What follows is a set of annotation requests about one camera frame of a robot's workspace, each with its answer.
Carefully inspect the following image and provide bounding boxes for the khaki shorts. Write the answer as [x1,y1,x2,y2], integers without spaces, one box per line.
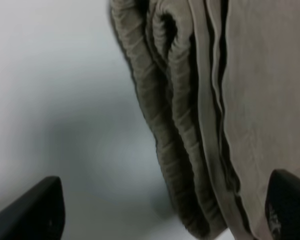
[110,0,300,240]

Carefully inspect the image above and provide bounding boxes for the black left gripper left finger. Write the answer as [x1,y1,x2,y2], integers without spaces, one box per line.
[0,176,65,240]

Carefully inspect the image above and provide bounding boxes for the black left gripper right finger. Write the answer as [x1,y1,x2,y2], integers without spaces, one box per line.
[265,169,300,240]

